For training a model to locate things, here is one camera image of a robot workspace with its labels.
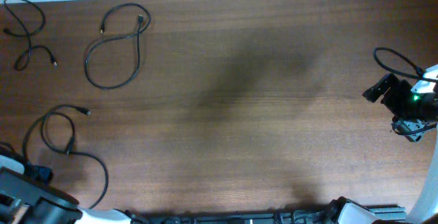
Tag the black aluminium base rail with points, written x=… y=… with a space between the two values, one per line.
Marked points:
x=273 y=217

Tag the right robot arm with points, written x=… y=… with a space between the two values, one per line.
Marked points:
x=415 y=113

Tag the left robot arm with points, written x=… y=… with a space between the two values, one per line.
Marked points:
x=26 y=197

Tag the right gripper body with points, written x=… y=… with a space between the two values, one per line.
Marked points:
x=403 y=103

